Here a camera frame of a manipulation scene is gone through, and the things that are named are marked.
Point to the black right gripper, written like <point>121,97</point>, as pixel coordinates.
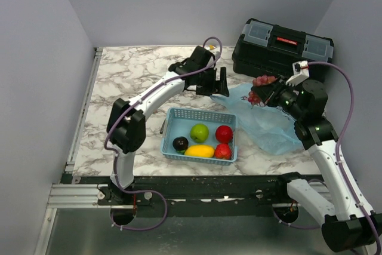
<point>269,92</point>

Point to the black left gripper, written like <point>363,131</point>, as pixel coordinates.
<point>216,86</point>

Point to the purple fake grape bunch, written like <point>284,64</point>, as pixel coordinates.
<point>253,98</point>

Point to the light blue plastic bag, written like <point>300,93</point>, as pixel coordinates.
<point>271,129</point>

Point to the smooth red fake apple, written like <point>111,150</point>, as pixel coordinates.
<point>224,134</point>

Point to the green fake fruit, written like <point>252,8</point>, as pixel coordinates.
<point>199,133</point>

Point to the wrinkled red fake fruit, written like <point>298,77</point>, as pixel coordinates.
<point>223,151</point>

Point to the yellow fake fruit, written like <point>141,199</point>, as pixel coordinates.
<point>203,151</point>

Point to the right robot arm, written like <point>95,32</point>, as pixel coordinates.
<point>348,220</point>

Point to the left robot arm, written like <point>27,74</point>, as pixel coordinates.
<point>126,128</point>

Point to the dark purple fake mangosteen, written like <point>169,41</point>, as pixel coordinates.
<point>180,144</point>

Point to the black plastic toolbox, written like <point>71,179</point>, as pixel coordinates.
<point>270,49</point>

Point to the light blue plastic basket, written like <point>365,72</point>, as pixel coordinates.
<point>180,121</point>

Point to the aluminium extrusion bar left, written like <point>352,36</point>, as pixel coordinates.
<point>76,196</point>

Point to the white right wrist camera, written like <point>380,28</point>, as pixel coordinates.
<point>301,73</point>

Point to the black front mounting rail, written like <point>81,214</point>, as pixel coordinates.
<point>193,196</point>

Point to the aluminium left side rail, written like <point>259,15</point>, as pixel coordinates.
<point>74,147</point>

